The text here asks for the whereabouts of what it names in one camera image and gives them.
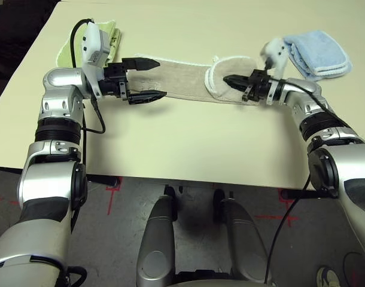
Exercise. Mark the silver robot left leg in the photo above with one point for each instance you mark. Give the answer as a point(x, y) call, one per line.
point(155, 239)

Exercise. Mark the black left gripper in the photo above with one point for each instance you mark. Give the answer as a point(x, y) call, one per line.
point(115, 80)

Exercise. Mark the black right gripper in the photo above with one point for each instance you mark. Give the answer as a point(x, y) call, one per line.
point(258, 86)

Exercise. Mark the silver robot right leg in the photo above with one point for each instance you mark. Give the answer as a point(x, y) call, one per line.
point(245, 239)

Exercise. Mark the white beige sneaker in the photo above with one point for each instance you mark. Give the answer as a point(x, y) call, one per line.
point(326, 278)

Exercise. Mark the green folded towel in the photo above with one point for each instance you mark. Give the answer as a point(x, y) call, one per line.
point(63, 55)

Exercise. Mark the light blue folded towel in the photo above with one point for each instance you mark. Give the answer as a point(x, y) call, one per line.
point(320, 51)

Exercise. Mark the black table leg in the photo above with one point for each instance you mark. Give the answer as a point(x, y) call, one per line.
point(106, 180)
point(296, 193)

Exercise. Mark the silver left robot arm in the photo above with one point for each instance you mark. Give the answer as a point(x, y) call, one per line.
point(51, 185)

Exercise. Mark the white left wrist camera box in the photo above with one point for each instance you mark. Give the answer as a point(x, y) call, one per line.
point(94, 42)

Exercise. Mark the grey robot waist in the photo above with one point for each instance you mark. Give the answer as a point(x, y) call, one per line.
point(200, 284)

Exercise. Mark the silver robot leg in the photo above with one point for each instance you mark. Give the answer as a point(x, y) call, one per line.
point(245, 239)
point(155, 239)

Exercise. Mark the beige towel white trim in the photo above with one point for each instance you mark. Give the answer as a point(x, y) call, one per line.
point(185, 80)

